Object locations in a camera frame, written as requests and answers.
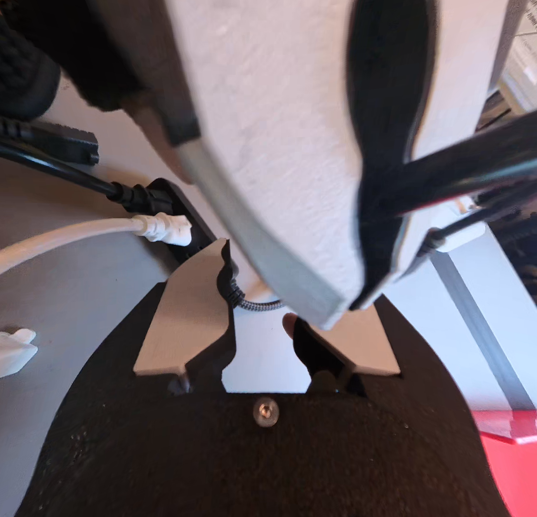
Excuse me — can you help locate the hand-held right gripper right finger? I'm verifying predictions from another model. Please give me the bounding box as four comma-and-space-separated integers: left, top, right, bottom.
293, 306, 401, 392

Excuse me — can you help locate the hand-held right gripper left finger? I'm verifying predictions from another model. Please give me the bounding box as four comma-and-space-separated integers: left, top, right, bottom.
133, 238, 237, 378

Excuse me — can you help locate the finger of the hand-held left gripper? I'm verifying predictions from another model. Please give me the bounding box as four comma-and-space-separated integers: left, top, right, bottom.
161, 0, 396, 332
354, 0, 515, 311

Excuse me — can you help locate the black power strip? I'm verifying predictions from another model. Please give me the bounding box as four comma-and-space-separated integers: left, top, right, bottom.
145, 177, 282, 313

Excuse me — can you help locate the white extension cord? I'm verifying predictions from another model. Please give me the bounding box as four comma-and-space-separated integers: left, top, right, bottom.
0, 213, 194, 379

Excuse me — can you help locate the thin black extension cord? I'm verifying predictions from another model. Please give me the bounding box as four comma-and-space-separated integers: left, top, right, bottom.
378, 110, 537, 217

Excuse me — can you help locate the thick black extension cord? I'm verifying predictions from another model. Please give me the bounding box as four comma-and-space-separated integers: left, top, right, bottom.
0, 117, 178, 216

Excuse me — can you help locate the person's left forearm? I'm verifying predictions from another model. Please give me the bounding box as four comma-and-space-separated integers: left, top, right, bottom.
0, 0, 145, 121

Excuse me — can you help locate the red plastic bin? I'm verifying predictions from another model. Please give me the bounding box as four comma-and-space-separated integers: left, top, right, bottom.
473, 410, 537, 517

